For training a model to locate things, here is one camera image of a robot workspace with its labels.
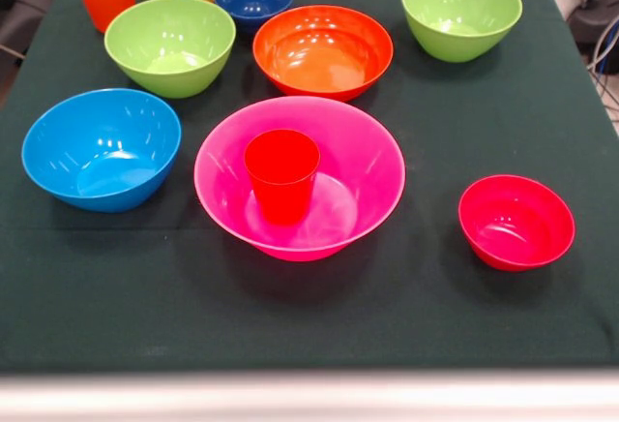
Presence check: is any small crimson bowl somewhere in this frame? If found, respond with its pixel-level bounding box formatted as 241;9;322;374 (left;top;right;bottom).
457;174;576;273

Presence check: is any tangle of cables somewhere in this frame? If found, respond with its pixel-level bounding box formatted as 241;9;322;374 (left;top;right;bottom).
587;19;619;126

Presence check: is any orange bowl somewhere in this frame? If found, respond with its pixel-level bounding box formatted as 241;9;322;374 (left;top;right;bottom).
252;4;395;103

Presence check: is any large pink bowl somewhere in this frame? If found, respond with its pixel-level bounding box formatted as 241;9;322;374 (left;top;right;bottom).
193;96;408;263

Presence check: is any green bowl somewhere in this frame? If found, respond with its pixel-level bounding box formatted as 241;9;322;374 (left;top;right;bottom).
103;0;237;100
400;0;524;64

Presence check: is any dark green tablecloth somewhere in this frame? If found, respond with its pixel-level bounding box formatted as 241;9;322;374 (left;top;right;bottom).
0;0;619;375

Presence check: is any light blue bowl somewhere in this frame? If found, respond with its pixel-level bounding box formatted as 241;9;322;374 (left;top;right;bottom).
20;87;183;214

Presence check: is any red cup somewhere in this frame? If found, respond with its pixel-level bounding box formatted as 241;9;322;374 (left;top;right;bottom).
244;129;322;226

